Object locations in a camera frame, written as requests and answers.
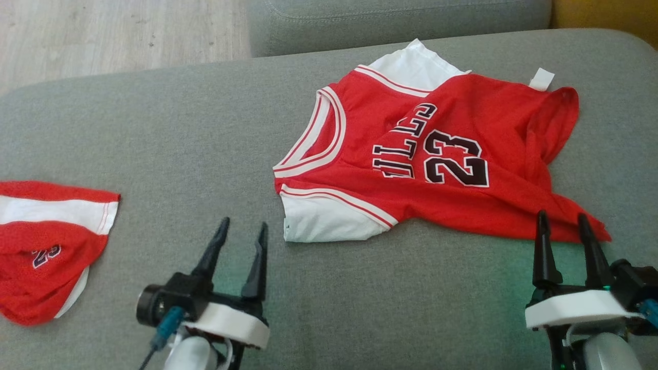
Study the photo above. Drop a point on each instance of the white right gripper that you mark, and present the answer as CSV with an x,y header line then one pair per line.
x,y
570,306

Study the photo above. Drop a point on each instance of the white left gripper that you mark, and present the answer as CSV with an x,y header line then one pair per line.
x,y
231,324

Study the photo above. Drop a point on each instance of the red white basketball jersey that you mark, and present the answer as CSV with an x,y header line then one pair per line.
x,y
462,205

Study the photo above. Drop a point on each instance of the red white basketball shorts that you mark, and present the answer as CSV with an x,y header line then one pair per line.
x,y
46,288

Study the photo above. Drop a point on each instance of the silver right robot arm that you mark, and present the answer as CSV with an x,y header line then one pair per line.
x,y
611,354

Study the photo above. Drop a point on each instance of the grey fabric sofa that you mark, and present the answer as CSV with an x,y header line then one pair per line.
x,y
154,154

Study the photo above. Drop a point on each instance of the yellow upholstered furniture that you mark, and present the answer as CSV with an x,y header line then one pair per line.
x,y
606,18

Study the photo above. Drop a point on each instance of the small grey sofa section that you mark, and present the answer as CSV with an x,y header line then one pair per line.
x,y
401,25

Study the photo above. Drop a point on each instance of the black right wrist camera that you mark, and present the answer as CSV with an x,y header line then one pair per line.
x,y
635,285

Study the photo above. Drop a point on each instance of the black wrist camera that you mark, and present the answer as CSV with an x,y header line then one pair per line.
x,y
169,295
635,285

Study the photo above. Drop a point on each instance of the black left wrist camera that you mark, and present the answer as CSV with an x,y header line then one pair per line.
x,y
169,295

